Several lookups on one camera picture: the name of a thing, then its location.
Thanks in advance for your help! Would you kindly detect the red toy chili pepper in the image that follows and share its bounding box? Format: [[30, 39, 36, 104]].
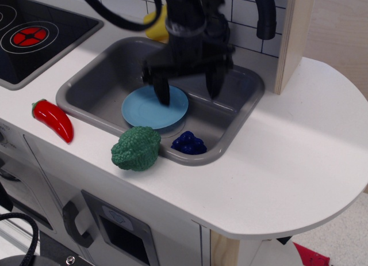
[[32, 99, 74, 143]]

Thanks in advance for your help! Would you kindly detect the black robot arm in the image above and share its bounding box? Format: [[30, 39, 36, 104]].
[[85, 0, 234, 105]]

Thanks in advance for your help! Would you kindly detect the grey oven door handle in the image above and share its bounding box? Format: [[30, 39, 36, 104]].
[[62, 201, 94, 248]]

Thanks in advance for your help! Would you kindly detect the red cloth on floor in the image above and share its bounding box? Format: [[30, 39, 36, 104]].
[[294, 243, 330, 266]]

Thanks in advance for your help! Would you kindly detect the light blue toy plate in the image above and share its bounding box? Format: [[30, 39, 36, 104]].
[[121, 86, 189, 130]]

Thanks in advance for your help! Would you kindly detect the grey dishwasher door panel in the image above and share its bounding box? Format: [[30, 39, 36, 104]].
[[81, 190, 160, 265]]

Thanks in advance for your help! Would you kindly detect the black toy faucet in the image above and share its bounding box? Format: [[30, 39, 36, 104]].
[[206, 0, 278, 51]]

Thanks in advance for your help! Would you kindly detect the black toy stovetop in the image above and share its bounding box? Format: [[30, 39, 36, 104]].
[[1, 0, 103, 90]]

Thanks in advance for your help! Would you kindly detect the light wooden side post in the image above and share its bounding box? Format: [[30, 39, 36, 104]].
[[274, 0, 315, 94]]

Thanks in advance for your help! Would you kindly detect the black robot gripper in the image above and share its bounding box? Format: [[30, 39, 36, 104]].
[[143, 35, 235, 105]]

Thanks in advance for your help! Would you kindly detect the blue toy blueberries cluster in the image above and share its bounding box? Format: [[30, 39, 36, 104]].
[[171, 131, 207, 155]]

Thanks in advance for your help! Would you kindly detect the green toy broccoli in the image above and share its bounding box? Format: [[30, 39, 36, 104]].
[[111, 126, 161, 171]]

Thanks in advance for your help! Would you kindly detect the yellow toy bell pepper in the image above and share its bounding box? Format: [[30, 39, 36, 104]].
[[145, 5, 169, 43]]

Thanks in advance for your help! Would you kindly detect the black braided cable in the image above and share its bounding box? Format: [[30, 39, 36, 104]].
[[0, 212, 40, 266]]

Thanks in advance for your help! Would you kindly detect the grey plastic sink basin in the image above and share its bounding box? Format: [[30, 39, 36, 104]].
[[56, 37, 265, 166]]

